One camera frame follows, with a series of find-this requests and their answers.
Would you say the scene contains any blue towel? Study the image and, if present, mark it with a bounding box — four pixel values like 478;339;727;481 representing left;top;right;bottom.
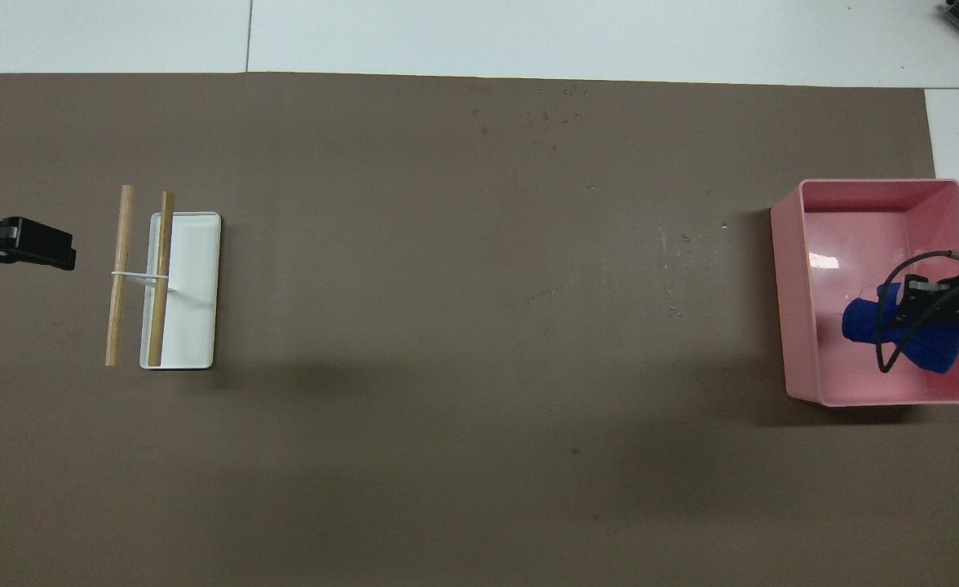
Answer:
842;283;959;375

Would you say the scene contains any wooden rack rod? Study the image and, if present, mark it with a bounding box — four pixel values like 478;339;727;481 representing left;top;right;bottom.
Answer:
105;185;135;367
148;192;176;367

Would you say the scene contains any pink plastic bin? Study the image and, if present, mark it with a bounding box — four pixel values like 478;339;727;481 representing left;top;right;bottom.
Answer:
770;179;959;407

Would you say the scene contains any brown table mat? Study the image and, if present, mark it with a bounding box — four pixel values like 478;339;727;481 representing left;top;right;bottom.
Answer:
0;72;959;587

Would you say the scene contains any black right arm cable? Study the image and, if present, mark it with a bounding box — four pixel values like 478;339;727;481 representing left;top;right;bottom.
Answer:
877;249;959;374

